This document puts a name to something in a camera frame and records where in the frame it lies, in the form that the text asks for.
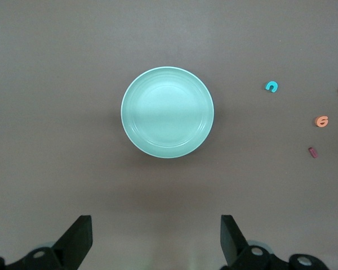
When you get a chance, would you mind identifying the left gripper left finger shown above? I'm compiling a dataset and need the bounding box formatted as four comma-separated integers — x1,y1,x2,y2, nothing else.
4,215,94,270

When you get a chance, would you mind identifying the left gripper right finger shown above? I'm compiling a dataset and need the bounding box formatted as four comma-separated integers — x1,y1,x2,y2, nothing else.
219,214,293,270

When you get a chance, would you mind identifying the orange letter e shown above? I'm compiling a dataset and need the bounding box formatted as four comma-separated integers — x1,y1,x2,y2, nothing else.
314,115,329,128

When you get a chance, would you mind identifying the green plate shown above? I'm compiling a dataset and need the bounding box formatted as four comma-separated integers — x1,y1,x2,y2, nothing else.
120,66,215,159

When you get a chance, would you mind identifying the brown table cover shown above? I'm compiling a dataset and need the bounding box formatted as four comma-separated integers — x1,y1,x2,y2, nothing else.
0,0,338,270

